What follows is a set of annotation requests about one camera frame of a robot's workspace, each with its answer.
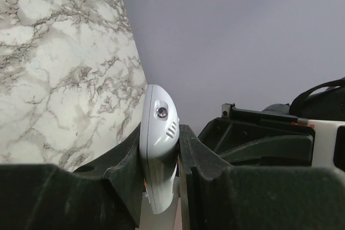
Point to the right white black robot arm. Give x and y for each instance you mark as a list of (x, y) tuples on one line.
[(322, 102)]

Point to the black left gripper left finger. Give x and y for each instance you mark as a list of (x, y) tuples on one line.
[(105, 193)]

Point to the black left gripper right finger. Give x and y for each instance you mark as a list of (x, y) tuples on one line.
[(217, 195)]

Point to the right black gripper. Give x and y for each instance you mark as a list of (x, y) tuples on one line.
[(244, 136)]

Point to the white remote control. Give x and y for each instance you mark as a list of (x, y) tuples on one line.
[(159, 134)]

